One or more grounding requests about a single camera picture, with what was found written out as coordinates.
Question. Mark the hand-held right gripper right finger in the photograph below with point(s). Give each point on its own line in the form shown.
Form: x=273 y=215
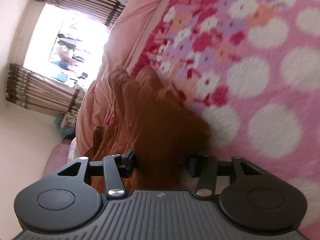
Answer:
x=193 y=166

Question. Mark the brown padded jacket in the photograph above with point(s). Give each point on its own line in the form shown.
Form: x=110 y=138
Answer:
x=150 y=130

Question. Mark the white quilt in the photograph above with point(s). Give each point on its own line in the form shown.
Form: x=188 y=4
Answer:
x=71 y=150

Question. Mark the pink quilted headboard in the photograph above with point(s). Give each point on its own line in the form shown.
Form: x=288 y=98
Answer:
x=55 y=160

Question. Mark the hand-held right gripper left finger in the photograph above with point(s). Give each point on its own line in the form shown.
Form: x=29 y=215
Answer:
x=127 y=165

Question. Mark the pink quilt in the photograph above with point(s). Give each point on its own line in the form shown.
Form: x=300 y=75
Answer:
x=135 y=30

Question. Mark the striped pink brown curtain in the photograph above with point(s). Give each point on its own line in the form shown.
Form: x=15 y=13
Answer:
x=82 y=2
x=40 y=92

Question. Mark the pink polka dot blanket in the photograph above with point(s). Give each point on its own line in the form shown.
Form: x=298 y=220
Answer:
x=250 y=80

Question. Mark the cream clothes pile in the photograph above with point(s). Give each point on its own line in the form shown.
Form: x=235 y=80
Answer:
x=67 y=120

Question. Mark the hanging laundry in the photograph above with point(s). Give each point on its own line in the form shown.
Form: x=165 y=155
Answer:
x=66 y=50

